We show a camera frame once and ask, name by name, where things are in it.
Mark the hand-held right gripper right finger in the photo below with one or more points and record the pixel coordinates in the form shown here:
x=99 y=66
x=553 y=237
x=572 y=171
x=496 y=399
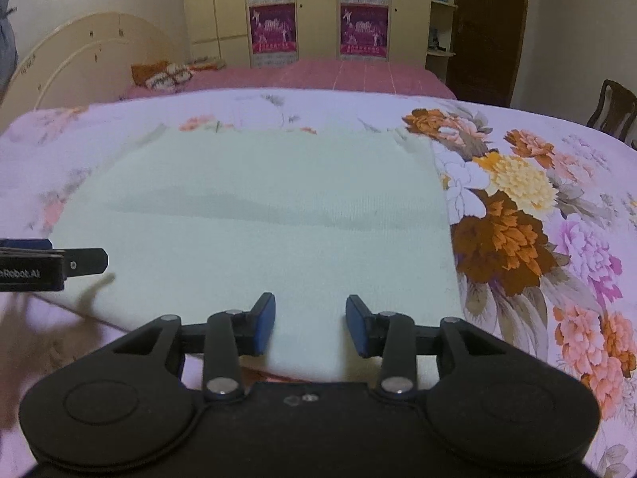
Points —
x=356 y=326

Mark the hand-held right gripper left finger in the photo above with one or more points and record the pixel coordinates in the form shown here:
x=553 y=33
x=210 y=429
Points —
x=263 y=323

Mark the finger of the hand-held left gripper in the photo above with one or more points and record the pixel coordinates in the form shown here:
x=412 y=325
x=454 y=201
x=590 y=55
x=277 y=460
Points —
x=87 y=261
x=25 y=244

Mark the pale green knit sweater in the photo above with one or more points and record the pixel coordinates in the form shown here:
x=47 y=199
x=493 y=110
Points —
x=259 y=219

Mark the cream arched headboard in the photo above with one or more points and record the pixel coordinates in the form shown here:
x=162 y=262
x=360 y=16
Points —
x=84 y=64

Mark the orange patterned pillow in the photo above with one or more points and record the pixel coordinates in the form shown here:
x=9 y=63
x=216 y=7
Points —
x=159 y=75

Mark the floral lilac bed sheet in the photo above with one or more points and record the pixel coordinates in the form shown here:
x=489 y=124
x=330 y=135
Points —
x=522 y=209

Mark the blue-grey curtain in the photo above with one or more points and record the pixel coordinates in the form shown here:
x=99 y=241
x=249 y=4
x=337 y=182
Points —
x=7 y=35

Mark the striped folded cloth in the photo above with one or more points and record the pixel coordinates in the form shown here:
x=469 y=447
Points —
x=205 y=62

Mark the pink checked bed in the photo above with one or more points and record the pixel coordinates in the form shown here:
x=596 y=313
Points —
x=323 y=77

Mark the cream wardrobe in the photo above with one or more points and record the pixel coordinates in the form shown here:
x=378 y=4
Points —
x=219 y=5

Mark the dark shelf object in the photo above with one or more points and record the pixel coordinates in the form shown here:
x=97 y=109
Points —
x=436 y=42

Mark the cream corner shelf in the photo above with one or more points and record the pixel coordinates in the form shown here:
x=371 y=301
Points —
x=440 y=25

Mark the dark wooden door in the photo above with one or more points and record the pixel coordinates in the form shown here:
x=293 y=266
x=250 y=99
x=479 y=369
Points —
x=490 y=30

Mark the dark wooden chair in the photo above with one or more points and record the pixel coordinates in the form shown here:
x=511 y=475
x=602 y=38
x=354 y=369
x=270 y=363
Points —
x=614 y=109

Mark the magenta wall poster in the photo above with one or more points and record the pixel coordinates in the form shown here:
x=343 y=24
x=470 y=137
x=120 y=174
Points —
x=363 y=30
x=273 y=29

